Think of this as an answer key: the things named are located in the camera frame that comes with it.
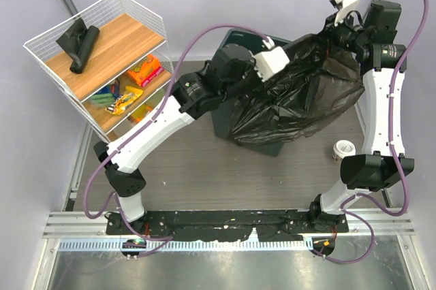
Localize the white cable duct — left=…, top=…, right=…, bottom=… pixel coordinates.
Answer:
left=58, top=238, right=313, bottom=253

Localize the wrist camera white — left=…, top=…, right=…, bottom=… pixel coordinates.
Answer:
left=330, top=0, right=360, bottom=27
left=253, top=36, right=290, bottom=82

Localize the white wire shelf rack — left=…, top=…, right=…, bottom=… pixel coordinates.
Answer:
left=23, top=0, right=173, bottom=142

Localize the black trash bag roll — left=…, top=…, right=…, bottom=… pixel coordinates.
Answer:
left=56, top=18, right=99, bottom=74

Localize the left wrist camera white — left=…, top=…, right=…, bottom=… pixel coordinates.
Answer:
left=253, top=36, right=290, bottom=82

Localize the yellow green sponge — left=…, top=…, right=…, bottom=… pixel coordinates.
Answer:
left=129, top=104, right=153, bottom=124

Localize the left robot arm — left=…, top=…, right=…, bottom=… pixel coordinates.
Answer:
left=94, top=44, right=259, bottom=234

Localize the white paper cup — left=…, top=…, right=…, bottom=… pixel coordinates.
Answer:
left=332, top=140, right=356, bottom=161

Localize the dark green trash bin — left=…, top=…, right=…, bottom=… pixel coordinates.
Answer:
left=211, top=28, right=284, bottom=157

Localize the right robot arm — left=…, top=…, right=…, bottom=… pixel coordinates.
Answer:
left=307, top=1, right=414, bottom=232

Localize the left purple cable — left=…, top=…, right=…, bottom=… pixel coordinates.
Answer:
left=83, top=23, right=279, bottom=260

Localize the orange snack box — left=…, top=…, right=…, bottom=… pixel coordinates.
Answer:
left=127, top=54, right=164, bottom=87

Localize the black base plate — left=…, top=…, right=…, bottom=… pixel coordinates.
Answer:
left=105, top=208, right=351, bottom=242

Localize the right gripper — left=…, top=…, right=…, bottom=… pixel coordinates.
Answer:
left=311, top=10, right=370, bottom=57

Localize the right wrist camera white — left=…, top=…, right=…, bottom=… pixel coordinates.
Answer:
left=330, top=0, right=360, bottom=27

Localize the yellow candy bag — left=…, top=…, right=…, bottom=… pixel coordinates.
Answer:
left=104, top=86, right=143, bottom=116

